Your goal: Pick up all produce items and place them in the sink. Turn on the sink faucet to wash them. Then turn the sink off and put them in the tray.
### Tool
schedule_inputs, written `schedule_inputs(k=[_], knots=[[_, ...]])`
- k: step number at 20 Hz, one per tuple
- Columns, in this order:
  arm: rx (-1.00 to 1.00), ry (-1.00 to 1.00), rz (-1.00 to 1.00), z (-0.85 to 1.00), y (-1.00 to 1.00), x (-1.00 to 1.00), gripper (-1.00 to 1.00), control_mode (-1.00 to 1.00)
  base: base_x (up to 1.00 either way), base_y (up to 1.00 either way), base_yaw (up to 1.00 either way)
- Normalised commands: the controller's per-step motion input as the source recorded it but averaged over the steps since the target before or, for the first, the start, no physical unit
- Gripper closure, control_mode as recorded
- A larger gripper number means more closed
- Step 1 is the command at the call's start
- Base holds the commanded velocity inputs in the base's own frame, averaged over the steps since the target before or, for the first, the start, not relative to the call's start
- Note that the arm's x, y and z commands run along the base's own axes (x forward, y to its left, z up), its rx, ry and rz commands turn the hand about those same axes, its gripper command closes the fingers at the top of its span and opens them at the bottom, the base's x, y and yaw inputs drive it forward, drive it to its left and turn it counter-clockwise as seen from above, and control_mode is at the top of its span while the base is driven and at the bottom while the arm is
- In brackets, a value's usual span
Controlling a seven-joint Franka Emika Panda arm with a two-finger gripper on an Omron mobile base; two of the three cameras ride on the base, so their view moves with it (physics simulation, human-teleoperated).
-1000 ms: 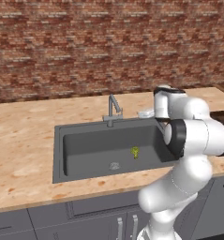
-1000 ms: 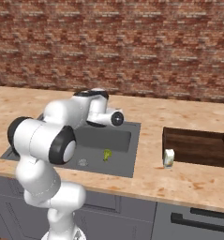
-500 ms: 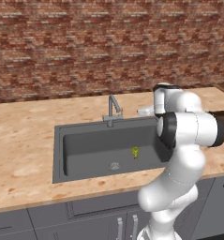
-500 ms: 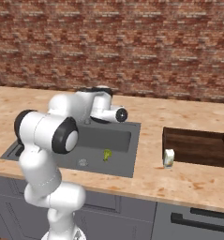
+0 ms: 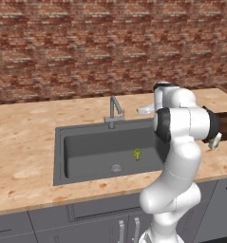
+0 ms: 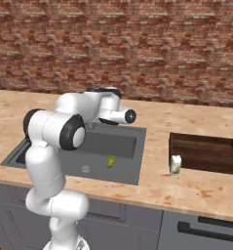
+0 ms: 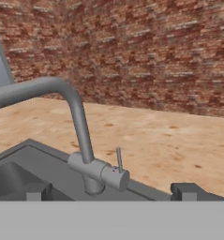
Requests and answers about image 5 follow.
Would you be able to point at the grey drawer front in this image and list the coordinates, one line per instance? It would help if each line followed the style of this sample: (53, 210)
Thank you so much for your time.
(10, 226)

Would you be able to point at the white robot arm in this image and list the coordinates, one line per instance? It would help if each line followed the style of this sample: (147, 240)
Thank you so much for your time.
(181, 164)

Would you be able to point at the grey false drawer panel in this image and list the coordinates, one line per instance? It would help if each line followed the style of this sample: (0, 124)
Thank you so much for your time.
(102, 205)

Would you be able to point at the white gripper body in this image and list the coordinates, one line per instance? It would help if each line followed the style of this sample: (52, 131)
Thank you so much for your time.
(146, 110)

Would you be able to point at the grey cupboard door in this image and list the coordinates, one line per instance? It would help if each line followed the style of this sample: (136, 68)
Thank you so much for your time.
(143, 229)
(83, 231)

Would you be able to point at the grey sink faucet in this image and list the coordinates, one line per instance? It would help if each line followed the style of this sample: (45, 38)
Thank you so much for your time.
(112, 110)

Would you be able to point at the grey dishwasher front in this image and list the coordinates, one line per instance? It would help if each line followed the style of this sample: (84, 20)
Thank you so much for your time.
(217, 215)

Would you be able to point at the green broccoli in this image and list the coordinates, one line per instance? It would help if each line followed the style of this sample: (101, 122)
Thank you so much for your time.
(136, 154)

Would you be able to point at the dark grey sink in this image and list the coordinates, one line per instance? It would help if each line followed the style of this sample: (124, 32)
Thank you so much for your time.
(86, 148)

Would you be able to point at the white green vegetable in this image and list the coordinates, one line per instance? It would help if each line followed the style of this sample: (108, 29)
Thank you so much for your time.
(215, 141)

